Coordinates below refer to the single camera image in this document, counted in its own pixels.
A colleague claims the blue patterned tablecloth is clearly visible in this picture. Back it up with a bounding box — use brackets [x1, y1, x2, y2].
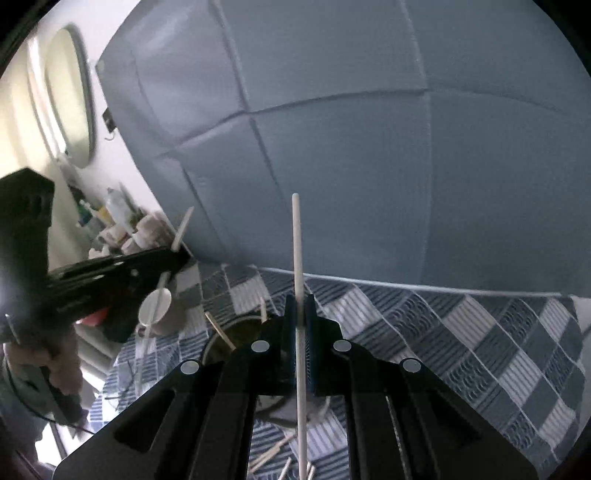
[89, 262, 585, 478]

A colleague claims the wooden chopstick on table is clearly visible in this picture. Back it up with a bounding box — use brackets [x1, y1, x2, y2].
[247, 432, 297, 474]

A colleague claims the white chopstick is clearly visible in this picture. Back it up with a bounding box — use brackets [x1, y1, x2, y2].
[291, 193, 308, 480]

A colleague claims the blue-grey backdrop cloth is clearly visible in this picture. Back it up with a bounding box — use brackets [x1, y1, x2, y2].
[97, 1, 590, 297]

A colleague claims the wooden chopstick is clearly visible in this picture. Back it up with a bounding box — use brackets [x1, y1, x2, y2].
[134, 206, 194, 398]
[247, 432, 297, 474]

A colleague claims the black metal utensil cup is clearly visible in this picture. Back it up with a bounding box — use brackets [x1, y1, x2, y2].
[200, 313, 331, 428]

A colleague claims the oval wall mirror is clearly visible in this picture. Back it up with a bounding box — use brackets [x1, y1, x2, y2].
[43, 25, 95, 169]

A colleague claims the chopstick inside cup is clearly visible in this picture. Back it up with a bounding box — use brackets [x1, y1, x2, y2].
[204, 312, 236, 352]

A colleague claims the left hand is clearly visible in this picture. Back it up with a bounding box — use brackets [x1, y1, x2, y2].
[3, 326, 83, 396]

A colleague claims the beige ceramic mug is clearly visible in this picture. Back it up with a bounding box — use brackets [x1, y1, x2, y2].
[135, 288, 186, 338]

